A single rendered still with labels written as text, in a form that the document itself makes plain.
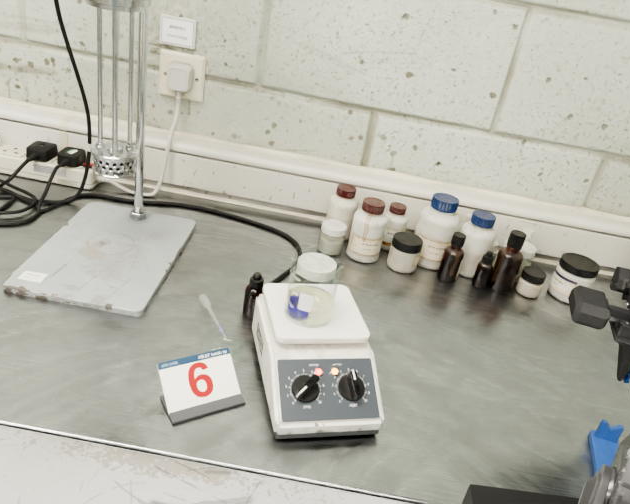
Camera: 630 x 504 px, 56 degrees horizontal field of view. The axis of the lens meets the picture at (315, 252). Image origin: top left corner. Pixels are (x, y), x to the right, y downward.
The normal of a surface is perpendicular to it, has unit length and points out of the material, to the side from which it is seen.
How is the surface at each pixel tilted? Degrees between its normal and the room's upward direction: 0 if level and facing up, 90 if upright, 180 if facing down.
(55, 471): 0
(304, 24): 90
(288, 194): 90
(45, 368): 0
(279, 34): 90
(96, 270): 0
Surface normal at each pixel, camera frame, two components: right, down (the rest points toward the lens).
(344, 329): 0.16, -0.87
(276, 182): -0.09, 0.47
